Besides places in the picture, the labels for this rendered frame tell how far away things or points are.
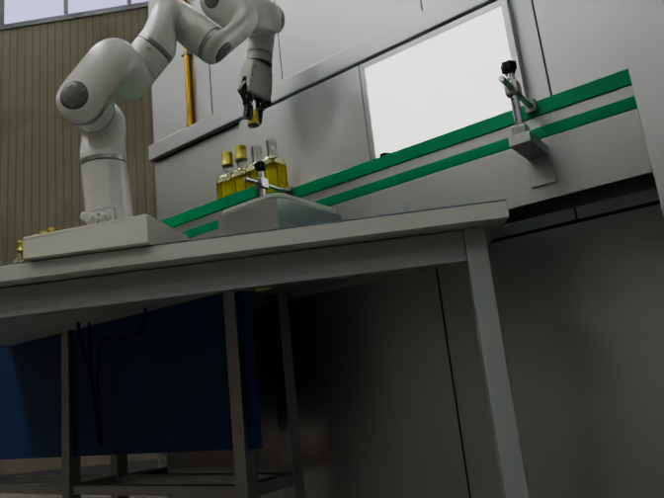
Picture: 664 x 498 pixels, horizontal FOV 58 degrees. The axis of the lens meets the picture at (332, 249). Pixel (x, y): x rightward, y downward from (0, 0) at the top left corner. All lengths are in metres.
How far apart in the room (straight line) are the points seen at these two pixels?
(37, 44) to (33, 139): 0.90
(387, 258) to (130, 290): 0.50
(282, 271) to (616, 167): 0.64
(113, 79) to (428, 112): 0.76
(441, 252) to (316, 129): 0.76
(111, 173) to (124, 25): 4.64
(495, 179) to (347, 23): 0.81
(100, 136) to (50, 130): 4.38
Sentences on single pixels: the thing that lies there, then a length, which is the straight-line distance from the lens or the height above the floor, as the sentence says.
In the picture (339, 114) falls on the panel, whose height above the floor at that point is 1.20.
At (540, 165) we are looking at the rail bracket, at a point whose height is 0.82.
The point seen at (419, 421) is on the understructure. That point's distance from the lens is 1.56.
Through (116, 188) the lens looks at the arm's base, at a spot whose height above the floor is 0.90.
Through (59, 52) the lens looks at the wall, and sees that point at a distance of 6.07.
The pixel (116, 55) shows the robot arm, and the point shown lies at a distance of 1.34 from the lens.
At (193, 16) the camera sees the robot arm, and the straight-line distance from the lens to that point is 1.49.
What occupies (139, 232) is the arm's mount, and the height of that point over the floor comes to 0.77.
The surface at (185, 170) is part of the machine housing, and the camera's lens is 2.22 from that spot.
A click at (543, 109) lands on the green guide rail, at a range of 1.30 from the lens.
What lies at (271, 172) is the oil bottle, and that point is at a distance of 1.66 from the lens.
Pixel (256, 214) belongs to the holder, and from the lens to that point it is 1.24.
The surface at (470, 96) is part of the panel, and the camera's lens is 1.57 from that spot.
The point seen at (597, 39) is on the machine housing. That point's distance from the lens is 1.54.
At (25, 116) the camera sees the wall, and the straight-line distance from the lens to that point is 5.95.
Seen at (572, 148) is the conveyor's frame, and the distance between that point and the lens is 1.24.
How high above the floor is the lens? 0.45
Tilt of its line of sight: 13 degrees up
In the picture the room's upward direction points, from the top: 6 degrees counter-clockwise
